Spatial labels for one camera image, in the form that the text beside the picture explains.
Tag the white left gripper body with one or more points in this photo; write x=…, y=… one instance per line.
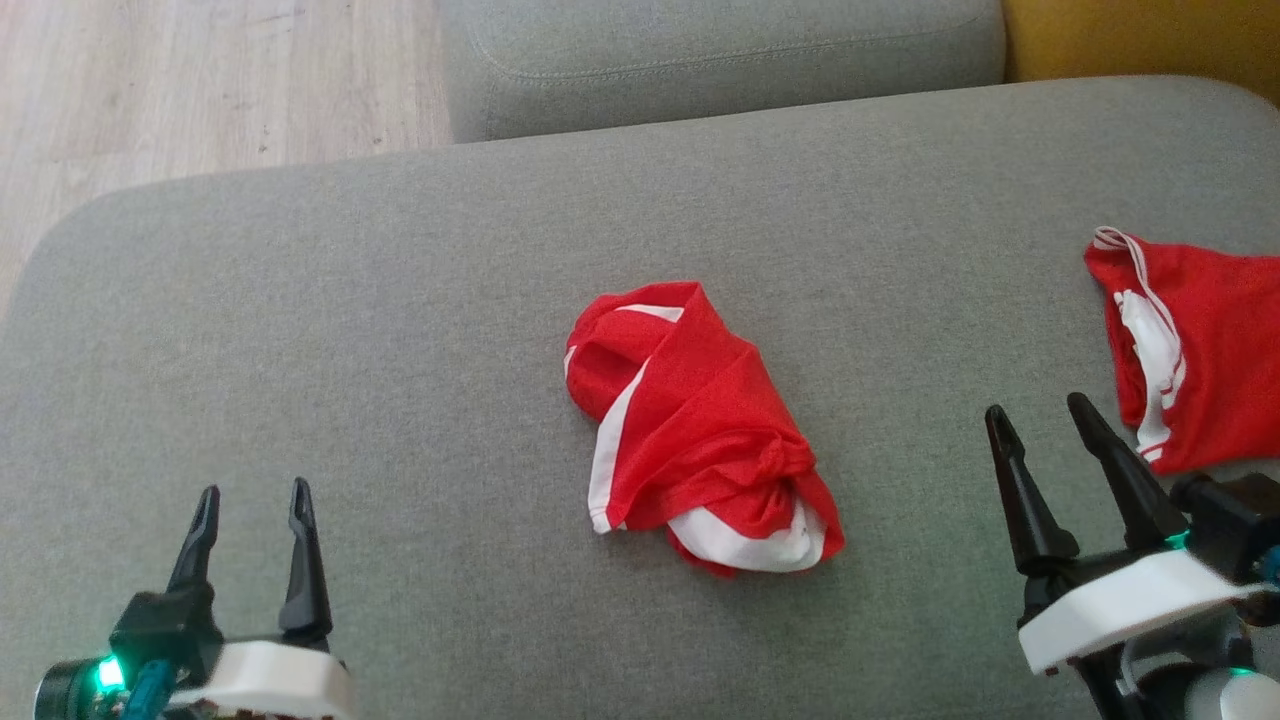
x=280, y=680

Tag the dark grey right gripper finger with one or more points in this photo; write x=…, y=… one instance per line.
x=1135, y=500
x=1030, y=520

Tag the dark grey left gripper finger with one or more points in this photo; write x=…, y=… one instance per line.
x=198, y=550
x=305, y=580

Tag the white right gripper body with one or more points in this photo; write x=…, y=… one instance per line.
x=1120, y=605

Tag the red basketball jersey white sleeves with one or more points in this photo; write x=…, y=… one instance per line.
x=1220, y=340

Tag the red shorts white side stripes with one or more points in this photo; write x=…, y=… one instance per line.
x=700, y=420

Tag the grey yellow sofa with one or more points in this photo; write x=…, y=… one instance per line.
x=400, y=400

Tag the wide yellow sofa back cushion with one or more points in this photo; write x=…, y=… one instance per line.
x=1150, y=40

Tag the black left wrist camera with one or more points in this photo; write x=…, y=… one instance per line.
x=165, y=630

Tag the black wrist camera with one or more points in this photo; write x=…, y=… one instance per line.
x=165, y=630
x=1230, y=525

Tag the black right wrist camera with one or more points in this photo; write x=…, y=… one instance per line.
x=1230, y=525

